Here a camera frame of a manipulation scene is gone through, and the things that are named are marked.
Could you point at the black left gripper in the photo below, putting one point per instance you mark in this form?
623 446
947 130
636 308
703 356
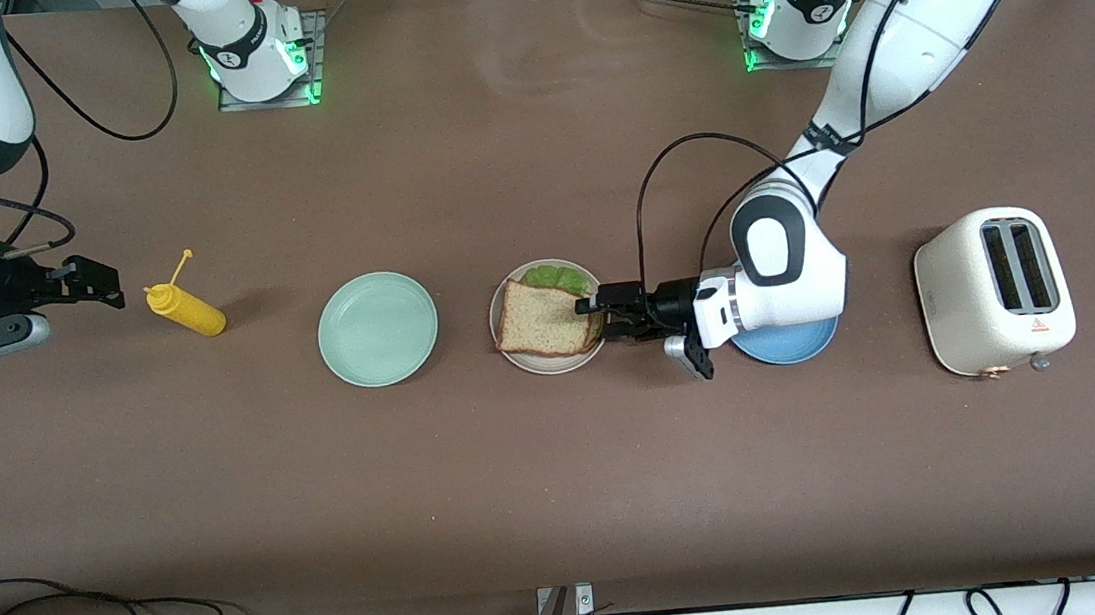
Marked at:
673 306

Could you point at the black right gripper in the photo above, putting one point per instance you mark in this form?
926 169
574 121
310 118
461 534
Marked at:
11 289

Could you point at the green lettuce leaf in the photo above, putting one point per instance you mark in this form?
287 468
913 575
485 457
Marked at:
555 279

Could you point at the dark crust bread slice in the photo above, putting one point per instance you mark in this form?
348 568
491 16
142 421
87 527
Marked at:
544 320

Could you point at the yellow squeeze bottle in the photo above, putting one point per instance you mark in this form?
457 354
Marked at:
191 312

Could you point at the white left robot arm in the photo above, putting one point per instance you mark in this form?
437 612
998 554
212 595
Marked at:
886 64

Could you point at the beige plate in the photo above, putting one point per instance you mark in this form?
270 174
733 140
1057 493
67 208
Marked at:
553 365

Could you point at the blue plate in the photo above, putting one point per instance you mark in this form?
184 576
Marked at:
782 345

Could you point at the mint green plate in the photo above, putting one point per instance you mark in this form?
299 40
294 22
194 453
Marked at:
377 329

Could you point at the cream white toaster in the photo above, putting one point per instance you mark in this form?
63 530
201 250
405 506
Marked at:
959 308

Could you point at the grey toaster lever knob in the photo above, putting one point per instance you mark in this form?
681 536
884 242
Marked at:
1036 364

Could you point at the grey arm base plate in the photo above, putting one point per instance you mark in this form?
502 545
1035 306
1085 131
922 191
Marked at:
840 58
319 38

